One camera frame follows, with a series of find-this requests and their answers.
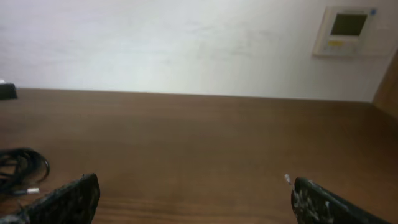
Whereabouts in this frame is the wall control panel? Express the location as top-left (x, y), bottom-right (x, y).
top-left (312, 6), bottom-right (377, 57)

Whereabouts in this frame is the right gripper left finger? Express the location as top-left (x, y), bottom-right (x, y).
top-left (1, 174), bottom-right (100, 224)

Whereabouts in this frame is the black USB cable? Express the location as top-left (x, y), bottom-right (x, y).
top-left (0, 147), bottom-right (50, 196)

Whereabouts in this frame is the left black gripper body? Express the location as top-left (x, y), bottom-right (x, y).
top-left (0, 80), bottom-right (17, 100)

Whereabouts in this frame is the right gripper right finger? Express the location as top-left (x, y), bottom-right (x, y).
top-left (291, 177), bottom-right (389, 224)

